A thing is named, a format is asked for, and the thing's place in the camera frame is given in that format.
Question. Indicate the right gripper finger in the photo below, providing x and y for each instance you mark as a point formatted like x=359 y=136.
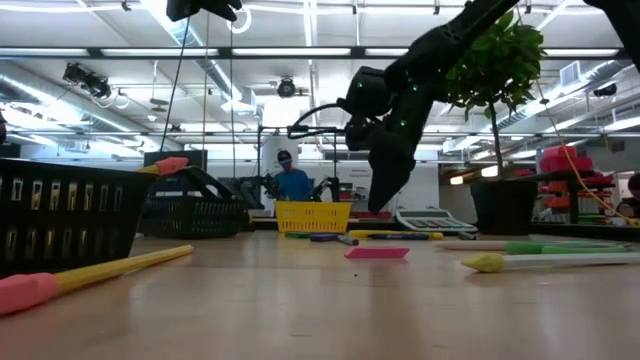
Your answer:
x=390 y=180

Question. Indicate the yellow highlighter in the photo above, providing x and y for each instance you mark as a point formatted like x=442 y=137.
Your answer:
x=400 y=231

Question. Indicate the blue pen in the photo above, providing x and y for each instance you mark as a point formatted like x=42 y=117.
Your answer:
x=400 y=237

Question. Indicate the black pen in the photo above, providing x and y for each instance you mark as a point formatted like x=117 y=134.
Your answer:
x=466 y=235

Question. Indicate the pens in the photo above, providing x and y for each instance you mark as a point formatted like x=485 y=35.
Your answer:
x=470 y=245

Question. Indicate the white pencil yellow tip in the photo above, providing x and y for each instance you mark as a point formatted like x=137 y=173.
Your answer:
x=550 y=261

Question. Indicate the green marker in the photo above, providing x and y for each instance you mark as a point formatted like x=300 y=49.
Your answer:
x=565 y=248

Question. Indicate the yellow pencil orange eraser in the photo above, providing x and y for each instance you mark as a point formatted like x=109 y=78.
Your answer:
x=100 y=270
x=172 y=165

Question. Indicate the black background robot arm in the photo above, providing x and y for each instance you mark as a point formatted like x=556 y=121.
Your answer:
x=325 y=187
x=260 y=192

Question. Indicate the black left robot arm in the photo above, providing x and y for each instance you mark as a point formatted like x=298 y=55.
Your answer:
x=200 y=7

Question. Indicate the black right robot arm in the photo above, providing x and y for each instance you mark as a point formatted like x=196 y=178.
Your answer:
x=450 y=37

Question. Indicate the shelf with red bins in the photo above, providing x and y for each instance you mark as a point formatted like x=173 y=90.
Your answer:
x=565 y=162

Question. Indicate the grey calculator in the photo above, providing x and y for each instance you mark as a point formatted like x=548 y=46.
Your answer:
x=430 y=222

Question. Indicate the pink eraser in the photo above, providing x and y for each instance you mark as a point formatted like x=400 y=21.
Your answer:
x=375 y=252

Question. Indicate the yellow plastic bin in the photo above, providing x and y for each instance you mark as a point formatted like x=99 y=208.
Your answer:
x=312 y=217

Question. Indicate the purple eraser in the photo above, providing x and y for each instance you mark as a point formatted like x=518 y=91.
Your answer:
x=322 y=238

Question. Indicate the person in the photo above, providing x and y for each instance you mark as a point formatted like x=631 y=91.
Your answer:
x=631 y=205
x=292 y=185

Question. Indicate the white cylindrical tank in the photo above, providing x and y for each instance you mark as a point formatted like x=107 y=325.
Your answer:
x=280 y=150

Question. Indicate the green leafy plant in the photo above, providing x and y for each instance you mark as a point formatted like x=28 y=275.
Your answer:
x=495 y=65

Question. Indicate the black plant pot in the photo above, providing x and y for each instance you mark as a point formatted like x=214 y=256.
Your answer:
x=502 y=207

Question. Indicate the white ceiling vent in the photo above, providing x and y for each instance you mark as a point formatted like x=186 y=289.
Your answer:
x=571 y=74

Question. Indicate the black plastic bin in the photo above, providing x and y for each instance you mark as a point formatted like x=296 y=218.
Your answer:
x=75 y=217
x=190 y=220

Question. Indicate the black ceiling projector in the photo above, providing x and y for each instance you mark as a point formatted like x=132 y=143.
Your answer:
x=605 y=90

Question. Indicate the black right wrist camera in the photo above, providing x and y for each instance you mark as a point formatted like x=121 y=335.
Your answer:
x=367 y=92

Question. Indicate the black ceiling camera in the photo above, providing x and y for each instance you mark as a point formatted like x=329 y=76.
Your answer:
x=92 y=85
x=286 y=88

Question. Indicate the black aluminium table frame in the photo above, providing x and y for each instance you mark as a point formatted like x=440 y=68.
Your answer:
x=585 y=232

